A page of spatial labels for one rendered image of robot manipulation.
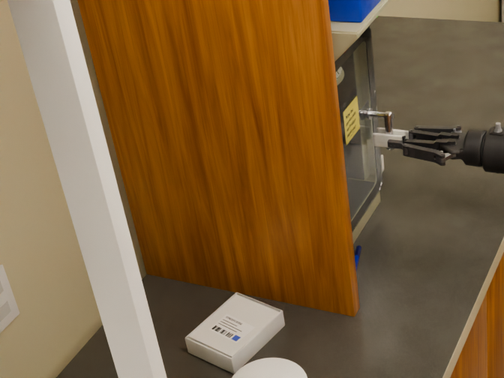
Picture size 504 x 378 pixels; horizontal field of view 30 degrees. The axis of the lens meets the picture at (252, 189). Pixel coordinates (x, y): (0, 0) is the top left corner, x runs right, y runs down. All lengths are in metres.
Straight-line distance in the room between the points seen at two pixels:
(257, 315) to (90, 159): 1.10
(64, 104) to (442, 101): 1.92
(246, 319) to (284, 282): 0.12
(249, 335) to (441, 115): 0.98
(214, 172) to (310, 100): 0.29
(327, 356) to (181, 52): 0.63
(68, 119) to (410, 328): 1.18
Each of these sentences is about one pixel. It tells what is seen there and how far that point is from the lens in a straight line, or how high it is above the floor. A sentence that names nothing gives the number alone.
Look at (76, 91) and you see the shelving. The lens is 0.75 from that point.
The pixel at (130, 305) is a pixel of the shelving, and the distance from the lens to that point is 0.86.
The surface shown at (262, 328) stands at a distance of 1.81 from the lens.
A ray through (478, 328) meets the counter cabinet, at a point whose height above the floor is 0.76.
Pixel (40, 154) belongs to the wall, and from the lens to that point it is 1.78.
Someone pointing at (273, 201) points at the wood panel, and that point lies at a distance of 1.77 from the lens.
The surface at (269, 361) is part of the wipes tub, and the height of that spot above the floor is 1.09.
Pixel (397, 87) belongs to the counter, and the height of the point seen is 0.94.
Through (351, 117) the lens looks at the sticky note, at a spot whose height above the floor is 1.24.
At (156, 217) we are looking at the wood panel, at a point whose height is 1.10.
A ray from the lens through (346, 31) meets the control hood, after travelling 1.63.
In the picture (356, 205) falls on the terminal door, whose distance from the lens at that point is 2.01.
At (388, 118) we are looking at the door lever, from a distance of 1.99.
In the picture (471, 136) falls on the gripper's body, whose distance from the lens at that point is 1.94.
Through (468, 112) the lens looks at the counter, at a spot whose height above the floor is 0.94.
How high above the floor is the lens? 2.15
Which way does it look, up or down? 32 degrees down
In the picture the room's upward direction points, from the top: 9 degrees counter-clockwise
